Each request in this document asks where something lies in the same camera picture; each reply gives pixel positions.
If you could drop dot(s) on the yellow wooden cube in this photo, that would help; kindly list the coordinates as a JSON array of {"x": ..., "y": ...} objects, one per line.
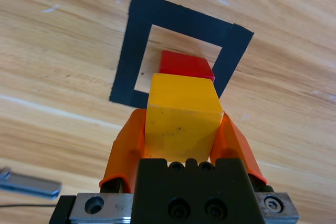
[{"x": 181, "y": 119}]

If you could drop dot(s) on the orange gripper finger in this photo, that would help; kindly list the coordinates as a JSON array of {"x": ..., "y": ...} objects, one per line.
[
  {"x": 231, "y": 142},
  {"x": 123, "y": 153}
]

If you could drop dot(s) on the grey aluminium rail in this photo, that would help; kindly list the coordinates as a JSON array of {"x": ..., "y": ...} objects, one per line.
[{"x": 26, "y": 183}]

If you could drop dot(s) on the red wooden cube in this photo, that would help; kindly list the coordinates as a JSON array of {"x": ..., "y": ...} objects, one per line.
[{"x": 183, "y": 64}]

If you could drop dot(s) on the black tape square outline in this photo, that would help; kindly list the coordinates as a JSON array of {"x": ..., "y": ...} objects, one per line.
[{"x": 136, "y": 37}]

